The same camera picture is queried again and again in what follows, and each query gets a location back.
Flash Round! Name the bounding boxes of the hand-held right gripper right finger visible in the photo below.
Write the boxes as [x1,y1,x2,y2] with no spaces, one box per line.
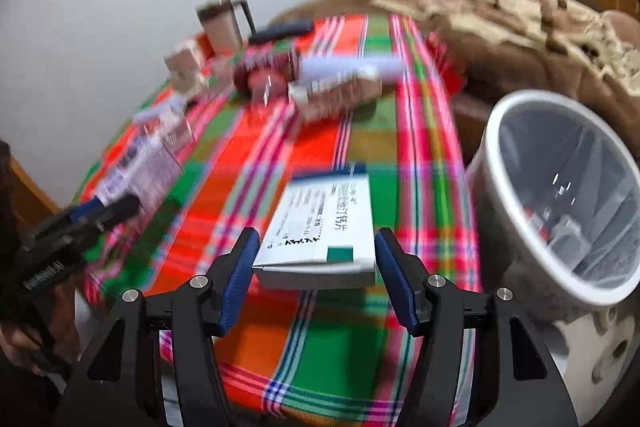
[374,228,576,427]

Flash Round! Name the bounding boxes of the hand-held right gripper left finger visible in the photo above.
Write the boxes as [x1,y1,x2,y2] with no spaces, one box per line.
[60,227,261,427]

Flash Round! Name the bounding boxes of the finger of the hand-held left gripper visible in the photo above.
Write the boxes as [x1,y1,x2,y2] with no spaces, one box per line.
[35,199,108,240]
[65,196,142,248]

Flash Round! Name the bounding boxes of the white green medicine box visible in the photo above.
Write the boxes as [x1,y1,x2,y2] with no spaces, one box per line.
[252,162,379,291]

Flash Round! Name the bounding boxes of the white trash bin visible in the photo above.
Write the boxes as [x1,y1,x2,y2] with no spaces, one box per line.
[465,89,640,427]

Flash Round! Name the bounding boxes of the person's left hand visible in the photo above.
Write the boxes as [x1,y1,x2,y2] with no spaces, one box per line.
[0,284,83,375]

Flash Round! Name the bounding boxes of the white pink box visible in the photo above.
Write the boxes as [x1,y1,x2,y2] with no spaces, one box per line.
[95,132,184,212]

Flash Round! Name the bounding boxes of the wooden furniture panel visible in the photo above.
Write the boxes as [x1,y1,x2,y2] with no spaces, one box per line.
[9,156,62,219]

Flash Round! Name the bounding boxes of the white blue box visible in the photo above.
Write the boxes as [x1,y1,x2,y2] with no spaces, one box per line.
[134,99,197,148]

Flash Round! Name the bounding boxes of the plaid tablecloth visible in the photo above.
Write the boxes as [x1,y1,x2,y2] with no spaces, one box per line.
[72,14,483,427]

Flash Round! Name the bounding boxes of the small brown carton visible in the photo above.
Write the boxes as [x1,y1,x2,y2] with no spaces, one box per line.
[165,42,211,100]

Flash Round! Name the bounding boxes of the small white box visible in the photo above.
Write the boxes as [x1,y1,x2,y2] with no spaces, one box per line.
[546,214,594,261]

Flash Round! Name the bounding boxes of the brown white box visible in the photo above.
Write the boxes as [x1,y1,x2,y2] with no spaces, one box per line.
[287,67,383,122]

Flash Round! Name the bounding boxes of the red can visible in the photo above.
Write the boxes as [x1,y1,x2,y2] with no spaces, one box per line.
[232,39,301,100]

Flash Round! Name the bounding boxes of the long white box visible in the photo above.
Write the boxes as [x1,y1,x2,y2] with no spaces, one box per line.
[300,54,406,84]

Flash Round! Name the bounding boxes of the black remote control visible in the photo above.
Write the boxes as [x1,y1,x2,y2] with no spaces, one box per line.
[248,21,315,46]

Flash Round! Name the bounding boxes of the brown cream blanket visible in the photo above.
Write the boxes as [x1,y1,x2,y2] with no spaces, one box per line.
[272,0,640,108]

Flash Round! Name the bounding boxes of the brown tumbler with handle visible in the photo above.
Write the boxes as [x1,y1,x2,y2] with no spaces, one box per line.
[195,0,256,52]

